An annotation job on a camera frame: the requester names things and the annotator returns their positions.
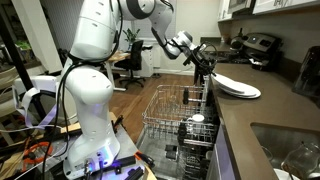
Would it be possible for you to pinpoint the metal wire dishwasher rack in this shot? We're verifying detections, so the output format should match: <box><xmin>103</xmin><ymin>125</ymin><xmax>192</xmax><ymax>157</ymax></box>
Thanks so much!
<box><xmin>143</xmin><ymin>85</ymin><xmax>219</xmax><ymax>147</ymax></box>

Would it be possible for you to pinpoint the glass pitcher in sink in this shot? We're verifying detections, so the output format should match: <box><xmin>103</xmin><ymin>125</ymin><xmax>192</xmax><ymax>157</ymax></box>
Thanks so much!
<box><xmin>261</xmin><ymin>141</ymin><xmax>320</xmax><ymax>180</ymax></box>

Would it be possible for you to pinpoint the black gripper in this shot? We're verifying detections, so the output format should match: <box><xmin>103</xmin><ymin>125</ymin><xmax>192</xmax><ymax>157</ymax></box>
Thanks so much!
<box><xmin>183</xmin><ymin>43</ymin><xmax>217</xmax><ymax>75</ymax></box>

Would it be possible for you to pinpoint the clear drinking glass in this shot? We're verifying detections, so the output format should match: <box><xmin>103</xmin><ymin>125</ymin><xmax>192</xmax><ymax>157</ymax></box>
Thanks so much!
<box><xmin>168</xmin><ymin>95</ymin><xmax>179</xmax><ymax>109</ymax></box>

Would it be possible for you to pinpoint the open dishwasher door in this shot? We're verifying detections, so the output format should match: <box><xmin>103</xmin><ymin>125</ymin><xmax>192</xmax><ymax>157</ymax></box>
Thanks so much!
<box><xmin>136</xmin><ymin>127</ymin><xmax>183</xmax><ymax>180</ymax></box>

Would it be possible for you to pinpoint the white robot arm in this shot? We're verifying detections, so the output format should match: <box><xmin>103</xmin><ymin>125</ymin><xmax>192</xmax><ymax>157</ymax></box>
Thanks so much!
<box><xmin>61</xmin><ymin>0</ymin><xmax>214</xmax><ymax>180</ymax></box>

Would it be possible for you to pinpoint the white ceramic mug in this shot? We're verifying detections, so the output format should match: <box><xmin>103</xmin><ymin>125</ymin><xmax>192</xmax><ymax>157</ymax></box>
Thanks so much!
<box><xmin>187</xmin><ymin>114</ymin><xmax>205</xmax><ymax>132</ymax></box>

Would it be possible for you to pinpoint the orange cable coil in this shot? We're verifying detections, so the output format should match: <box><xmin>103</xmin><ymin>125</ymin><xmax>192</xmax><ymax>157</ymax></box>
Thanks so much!
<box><xmin>21</xmin><ymin>141</ymin><xmax>54</xmax><ymax>171</ymax></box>

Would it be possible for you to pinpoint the white ceramic plate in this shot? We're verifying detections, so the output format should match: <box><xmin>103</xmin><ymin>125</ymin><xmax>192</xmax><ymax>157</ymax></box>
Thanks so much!
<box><xmin>212</xmin><ymin>73</ymin><xmax>244</xmax><ymax>93</ymax></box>

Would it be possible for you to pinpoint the black office chair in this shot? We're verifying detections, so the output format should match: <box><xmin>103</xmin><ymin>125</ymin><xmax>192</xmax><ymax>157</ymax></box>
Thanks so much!
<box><xmin>114</xmin><ymin>40</ymin><xmax>144</xmax><ymax>88</ymax></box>

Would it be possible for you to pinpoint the stack of white plates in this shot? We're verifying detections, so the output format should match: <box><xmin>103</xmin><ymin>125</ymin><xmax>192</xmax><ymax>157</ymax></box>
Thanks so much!
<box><xmin>219</xmin><ymin>82</ymin><xmax>261</xmax><ymax>99</ymax></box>

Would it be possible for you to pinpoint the green potted plant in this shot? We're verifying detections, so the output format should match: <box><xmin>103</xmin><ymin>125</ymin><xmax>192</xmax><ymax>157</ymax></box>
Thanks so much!
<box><xmin>123</xmin><ymin>28</ymin><xmax>140</xmax><ymax>44</ymax></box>

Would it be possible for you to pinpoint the stainless kitchen sink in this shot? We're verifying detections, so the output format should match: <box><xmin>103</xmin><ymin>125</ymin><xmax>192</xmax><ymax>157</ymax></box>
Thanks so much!
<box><xmin>251</xmin><ymin>123</ymin><xmax>320</xmax><ymax>180</ymax></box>

